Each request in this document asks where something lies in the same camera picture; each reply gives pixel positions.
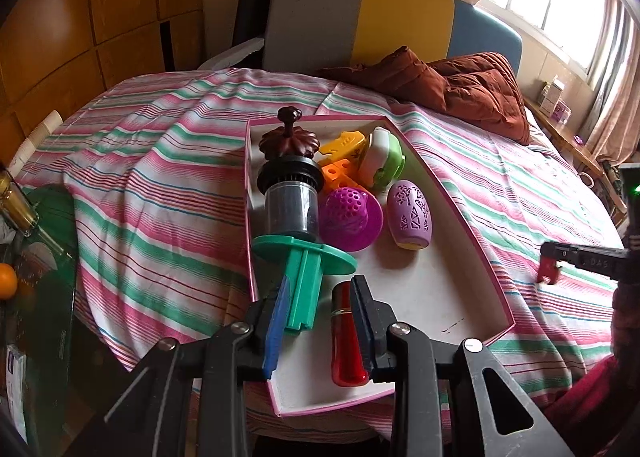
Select purple box on shelf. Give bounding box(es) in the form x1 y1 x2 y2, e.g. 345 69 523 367
550 99 572 127

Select orange fruit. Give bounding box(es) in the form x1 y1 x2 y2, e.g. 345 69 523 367
0 263 17 301

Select brown quilted blanket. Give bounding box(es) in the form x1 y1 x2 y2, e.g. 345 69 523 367
318 46 529 145

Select yellow plastic toy shell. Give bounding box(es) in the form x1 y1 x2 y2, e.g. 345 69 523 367
319 131 368 166

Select lilac egg-shaped toy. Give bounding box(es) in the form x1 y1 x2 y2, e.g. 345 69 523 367
386 180 433 250

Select dark brown fluted lid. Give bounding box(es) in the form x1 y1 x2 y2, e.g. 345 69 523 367
258 106 320 162

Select white box on shelf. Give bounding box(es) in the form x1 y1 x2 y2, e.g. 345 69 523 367
538 77 565 116

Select beige curtain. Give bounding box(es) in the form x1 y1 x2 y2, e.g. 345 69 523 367
579 0 639 166

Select red cylindrical bottle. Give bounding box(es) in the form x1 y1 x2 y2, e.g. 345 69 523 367
331 281 369 387

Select orange plastic block toy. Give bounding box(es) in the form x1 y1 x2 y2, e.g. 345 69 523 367
321 158 364 192

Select magenta perforated dome toy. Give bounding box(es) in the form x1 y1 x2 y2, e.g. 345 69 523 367
319 186 384 252

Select black lidded clear jar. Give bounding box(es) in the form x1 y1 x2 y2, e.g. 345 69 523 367
257 155 324 241

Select wooden side shelf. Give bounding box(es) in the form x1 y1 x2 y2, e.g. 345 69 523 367
524 96 627 226

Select glass bottle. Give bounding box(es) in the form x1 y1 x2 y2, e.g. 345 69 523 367
1 166 66 255

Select small red toy piece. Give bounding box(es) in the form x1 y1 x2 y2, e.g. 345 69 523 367
536 255 561 285

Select green glass side table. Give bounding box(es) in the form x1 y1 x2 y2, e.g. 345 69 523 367
1 184 78 456

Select green white round toy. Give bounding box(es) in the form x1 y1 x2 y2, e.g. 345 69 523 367
358 127 406 191

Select pink rimmed white tray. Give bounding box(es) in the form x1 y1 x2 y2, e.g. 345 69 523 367
268 115 514 417

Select green plastic stand toy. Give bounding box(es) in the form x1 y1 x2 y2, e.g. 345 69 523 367
252 235 358 333

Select grey yellow blue headboard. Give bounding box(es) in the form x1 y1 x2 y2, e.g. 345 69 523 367
262 0 522 74

